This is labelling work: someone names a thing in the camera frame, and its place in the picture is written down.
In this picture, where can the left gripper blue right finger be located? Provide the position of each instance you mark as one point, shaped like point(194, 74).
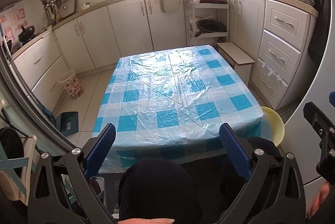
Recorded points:
point(236, 153)

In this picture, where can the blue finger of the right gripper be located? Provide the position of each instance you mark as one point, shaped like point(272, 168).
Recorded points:
point(318, 120)
point(332, 98)

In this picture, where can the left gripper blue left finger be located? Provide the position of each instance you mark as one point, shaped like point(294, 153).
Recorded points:
point(96, 149)

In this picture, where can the yellow trash bin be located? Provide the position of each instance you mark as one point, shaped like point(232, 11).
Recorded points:
point(277, 125)

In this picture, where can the person's right hand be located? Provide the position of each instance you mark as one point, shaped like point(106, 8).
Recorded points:
point(319, 199)

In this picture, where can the silver refrigerator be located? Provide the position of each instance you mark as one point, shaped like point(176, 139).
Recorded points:
point(300, 138)

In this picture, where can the blue dustpan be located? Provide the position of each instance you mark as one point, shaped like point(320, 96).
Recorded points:
point(67, 123)

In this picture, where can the floral patterned waste basket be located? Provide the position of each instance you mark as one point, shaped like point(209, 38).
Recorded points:
point(71, 84)

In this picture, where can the blue checkered plastic tablecloth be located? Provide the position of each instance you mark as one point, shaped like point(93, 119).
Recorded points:
point(170, 104)

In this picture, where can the small white step stool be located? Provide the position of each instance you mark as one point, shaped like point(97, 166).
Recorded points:
point(237, 59)

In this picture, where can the black frying pan on rack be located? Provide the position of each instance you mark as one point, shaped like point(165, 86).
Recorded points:
point(210, 26)

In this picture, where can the black wok on stove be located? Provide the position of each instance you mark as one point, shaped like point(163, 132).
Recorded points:
point(26, 34)

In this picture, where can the white storage rack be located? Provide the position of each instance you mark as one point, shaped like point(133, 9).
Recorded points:
point(217, 10)

